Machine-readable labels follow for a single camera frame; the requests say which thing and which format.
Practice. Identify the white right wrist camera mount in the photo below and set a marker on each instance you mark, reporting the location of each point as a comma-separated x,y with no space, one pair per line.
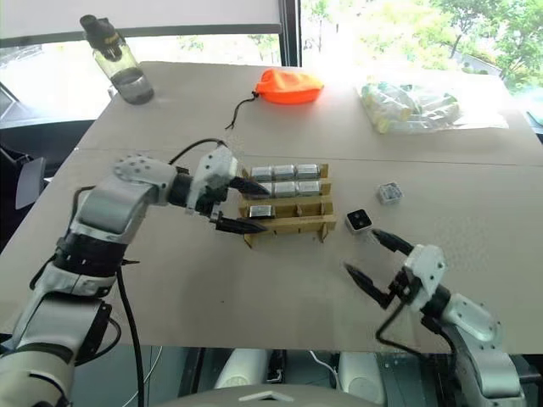
426,267

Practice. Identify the wooden slotted tray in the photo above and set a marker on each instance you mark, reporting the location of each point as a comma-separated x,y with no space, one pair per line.
297,222

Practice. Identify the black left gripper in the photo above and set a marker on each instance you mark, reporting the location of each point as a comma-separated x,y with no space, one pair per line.
214,199

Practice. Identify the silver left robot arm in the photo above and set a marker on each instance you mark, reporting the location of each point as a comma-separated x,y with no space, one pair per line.
106,207

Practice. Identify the clear bottle with black lid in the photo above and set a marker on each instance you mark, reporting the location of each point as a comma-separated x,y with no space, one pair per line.
123,68

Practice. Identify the black chair with grey panel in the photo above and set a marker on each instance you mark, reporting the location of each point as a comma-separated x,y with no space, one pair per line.
25,178

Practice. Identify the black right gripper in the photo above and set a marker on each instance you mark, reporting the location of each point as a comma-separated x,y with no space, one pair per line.
401,290

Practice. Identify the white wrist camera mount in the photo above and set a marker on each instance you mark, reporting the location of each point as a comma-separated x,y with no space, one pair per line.
426,267
214,167

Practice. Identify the white camera with black face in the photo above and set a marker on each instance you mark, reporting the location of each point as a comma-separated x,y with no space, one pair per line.
359,220

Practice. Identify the clear plastic bag of items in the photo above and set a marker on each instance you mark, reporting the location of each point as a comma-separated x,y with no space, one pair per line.
415,106

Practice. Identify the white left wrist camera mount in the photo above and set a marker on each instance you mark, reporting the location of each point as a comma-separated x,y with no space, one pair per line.
214,167

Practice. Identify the grey rounded robot torso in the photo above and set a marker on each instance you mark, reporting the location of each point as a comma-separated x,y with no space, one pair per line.
271,396

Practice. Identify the black window frame post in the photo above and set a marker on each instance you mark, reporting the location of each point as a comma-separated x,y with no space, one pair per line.
290,29

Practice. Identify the white rounded shell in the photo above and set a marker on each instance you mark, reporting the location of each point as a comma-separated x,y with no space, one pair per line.
242,366
360,375

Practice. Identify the white roller window blind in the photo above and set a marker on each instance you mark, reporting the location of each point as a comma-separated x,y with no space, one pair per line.
140,15

